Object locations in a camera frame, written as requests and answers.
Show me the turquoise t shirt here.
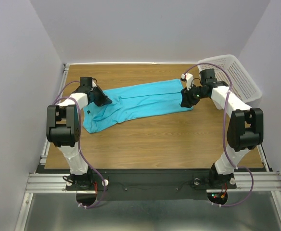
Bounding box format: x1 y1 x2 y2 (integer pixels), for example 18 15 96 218
83 79 191 133

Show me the white plastic basket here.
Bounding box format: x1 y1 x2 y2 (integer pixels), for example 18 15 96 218
198 54 262 107

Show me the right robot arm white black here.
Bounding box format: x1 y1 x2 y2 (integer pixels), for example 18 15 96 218
181 69 264 188

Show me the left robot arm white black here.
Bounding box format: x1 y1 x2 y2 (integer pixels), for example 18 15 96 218
46 77 112 191

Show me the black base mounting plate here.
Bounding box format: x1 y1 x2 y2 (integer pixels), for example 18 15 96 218
63 168 237 201

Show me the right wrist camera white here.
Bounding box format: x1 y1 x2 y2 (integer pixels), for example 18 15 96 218
180 73 194 90

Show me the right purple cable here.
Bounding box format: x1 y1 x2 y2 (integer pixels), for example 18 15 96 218
183 63 254 208

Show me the right aluminium frame rail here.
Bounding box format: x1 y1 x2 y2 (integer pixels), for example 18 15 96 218
257 144 273 172

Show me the aluminium frame rail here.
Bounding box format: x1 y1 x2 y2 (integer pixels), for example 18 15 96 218
39 64 70 165
257 144 273 172
25 172 281 193

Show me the left aluminium frame rail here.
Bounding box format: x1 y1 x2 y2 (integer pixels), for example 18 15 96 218
39 64 70 165

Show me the front aluminium frame rail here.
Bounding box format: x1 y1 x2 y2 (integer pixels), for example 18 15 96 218
25 172 281 193

